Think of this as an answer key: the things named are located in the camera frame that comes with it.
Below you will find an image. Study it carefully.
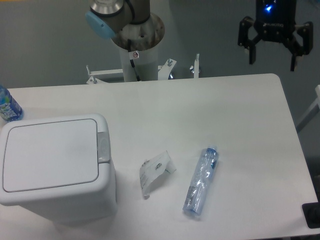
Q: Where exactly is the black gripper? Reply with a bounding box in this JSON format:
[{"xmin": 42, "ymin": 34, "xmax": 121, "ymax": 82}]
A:
[{"xmin": 237, "ymin": 0, "xmax": 314, "ymax": 72}]

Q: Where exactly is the grey trash can push button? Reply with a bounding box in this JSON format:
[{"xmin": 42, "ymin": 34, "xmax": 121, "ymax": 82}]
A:
[{"xmin": 97, "ymin": 132, "xmax": 112, "ymax": 164}]

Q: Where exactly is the white plastic trash can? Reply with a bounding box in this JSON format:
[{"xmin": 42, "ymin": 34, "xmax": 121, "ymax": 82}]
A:
[{"xmin": 0, "ymin": 113, "xmax": 117, "ymax": 223}]

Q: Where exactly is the white stand at right edge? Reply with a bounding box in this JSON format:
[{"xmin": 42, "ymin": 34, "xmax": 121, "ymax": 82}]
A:
[{"xmin": 295, "ymin": 85, "xmax": 320, "ymax": 133}]

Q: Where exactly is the black clamp at table edge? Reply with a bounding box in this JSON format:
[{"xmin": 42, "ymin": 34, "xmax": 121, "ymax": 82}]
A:
[{"xmin": 302, "ymin": 202, "xmax": 320, "ymax": 229}]

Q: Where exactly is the crushed clear plastic bottle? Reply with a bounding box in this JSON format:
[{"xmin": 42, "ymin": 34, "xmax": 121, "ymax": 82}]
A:
[{"xmin": 182, "ymin": 146, "xmax": 219, "ymax": 217}]

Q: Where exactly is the blue labelled water bottle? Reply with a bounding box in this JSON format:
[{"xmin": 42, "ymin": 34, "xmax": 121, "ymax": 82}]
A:
[{"xmin": 0, "ymin": 85, "xmax": 24, "ymax": 122}]

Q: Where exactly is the white pedestal base frame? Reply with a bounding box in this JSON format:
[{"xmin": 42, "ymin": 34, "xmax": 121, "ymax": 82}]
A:
[{"xmin": 85, "ymin": 53, "xmax": 202, "ymax": 85}]

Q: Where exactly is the black cable on pedestal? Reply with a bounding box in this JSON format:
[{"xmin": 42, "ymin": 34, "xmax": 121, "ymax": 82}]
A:
[{"xmin": 127, "ymin": 38, "xmax": 141, "ymax": 82}]

